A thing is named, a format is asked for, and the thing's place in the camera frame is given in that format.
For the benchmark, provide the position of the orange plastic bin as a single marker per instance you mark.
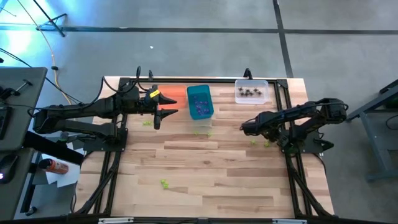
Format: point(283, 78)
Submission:
point(175, 93)

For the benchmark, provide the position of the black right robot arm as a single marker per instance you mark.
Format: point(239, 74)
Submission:
point(304, 112)

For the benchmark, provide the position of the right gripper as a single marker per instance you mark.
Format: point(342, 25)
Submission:
point(264, 124)

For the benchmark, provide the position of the clear plastic bin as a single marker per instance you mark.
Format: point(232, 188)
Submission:
point(252, 99)

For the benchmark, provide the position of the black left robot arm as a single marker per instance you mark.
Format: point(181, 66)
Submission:
point(87, 107)

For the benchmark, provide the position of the silver metal bracket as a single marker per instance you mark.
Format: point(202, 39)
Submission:
point(115, 220)
point(289, 221)

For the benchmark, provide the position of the black computer mouse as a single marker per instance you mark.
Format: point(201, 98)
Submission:
point(7, 168)

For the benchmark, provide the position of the black aluminium table frame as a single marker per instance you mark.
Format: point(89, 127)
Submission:
point(282, 83)

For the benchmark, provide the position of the small toys at right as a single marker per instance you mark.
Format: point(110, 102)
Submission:
point(266, 144)

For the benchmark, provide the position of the black table clamp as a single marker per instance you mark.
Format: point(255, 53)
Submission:
point(150, 74)
point(247, 73)

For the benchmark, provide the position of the dark grey desk top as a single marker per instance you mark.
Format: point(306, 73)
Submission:
point(12, 199)

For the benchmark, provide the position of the grey metal table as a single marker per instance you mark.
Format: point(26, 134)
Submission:
point(374, 140)

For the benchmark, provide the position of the white paper sheet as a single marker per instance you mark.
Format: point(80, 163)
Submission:
point(71, 178)

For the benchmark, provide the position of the black keyboard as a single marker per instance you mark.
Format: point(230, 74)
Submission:
point(3, 123)

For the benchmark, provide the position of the yellow label tag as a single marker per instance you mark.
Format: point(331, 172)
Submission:
point(154, 93)

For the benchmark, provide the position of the black caster wheel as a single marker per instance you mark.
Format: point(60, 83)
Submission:
point(31, 211)

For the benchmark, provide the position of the black slanted beam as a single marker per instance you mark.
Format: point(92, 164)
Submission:
point(46, 146)

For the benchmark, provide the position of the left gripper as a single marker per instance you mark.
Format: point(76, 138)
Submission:
point(146, 101)

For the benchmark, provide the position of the black desk clamp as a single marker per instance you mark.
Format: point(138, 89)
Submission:
point(12, 91)

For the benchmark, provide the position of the orange spray can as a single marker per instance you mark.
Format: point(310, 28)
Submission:
point(54, 166)

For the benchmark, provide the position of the black light stand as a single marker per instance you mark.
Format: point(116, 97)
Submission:
point(49, 19)

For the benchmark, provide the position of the teal plastic bin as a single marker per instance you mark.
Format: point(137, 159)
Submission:
point(199, 92)

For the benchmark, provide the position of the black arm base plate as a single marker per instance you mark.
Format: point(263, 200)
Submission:
point(284, 150)
point(102, 147)

